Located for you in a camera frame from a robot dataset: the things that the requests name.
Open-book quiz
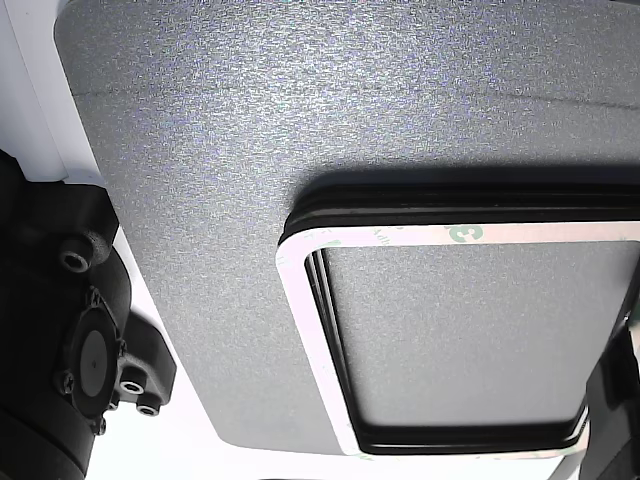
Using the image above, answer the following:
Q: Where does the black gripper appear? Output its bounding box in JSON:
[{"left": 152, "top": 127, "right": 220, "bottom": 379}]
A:
[{"left": 579, "top": 294, "right": 640, "bottom": 480}]

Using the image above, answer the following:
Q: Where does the foam frame with white liner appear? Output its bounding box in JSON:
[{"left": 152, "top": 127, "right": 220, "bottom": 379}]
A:
[{"left": 274, "top": 219, "right": 640, "bottom": 457}]

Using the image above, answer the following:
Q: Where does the gray textured mat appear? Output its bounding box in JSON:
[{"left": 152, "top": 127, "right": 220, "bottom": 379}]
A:
[{"left": 52, "top": 0, "right": 640, "bottom": 459}]

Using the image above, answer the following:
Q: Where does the black foam frame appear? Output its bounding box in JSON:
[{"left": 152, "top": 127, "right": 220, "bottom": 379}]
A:
[
  {"left": 289, "top": 183, "right": 640, "bottom": 211},
  {"left": 282, "top": 198, "right": 640, "bottom": 451}
]

